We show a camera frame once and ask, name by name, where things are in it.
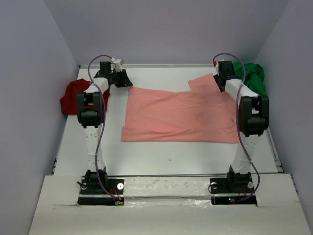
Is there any pink t-shirt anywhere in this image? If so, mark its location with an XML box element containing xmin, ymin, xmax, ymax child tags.
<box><xmin>121</xmin><ymin>73</ymin><xmax>238</xmax><ymax>143</ymax></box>

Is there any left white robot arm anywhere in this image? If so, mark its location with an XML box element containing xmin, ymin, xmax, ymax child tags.
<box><xmin>76</xmin><ymin>58</ymin><xmax>133</xmax><ymax>196</ymax></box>

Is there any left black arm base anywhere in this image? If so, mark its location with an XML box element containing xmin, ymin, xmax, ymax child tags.
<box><xmin>76</xmin><ymin>171</ymin><xmax>125</xmax><ymax>206</ymax></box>

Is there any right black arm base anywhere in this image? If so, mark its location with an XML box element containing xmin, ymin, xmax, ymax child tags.
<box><xmin>208</xmin><ymin>167</ymin><xmax>257</xmax><ymax>205</ymax></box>

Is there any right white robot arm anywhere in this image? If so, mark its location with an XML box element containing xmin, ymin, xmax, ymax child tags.
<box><xmin>210</xmin><ymin>60</ymin><xmax>269</xmax><ymax>194</ymax></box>

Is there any green crumpled t-shirt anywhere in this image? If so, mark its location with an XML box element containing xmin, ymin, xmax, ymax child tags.
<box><xmin>244</xmin><ymin>63</ymin><xmax>267</xmax><ymax>95</ymax></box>

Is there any red folded t-shirt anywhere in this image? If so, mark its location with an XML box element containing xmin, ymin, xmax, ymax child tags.
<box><xmin>60</xmin><ymin>79</ymin><xmax>110</xmax><ymax>115</ymax></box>

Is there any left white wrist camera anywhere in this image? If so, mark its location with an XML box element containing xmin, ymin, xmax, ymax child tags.
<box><xmin>111</xmin><ymin>57</ymin><xmax>124</xmax><ymax>72</ymax></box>

